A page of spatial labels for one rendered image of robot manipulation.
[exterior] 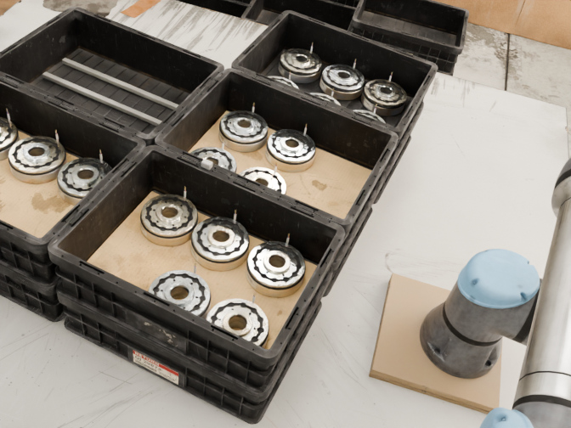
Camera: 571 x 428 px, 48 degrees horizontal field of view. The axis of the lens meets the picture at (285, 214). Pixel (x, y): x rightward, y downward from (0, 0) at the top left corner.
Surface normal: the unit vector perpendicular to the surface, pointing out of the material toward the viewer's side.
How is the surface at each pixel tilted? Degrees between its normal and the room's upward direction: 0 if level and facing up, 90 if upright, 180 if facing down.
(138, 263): 0
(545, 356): 47
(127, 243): 0
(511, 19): 72
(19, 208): 0
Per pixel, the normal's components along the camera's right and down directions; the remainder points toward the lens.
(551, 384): -0.40, -0.72
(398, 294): 0.14, -0.66
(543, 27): -0.22, 0.43
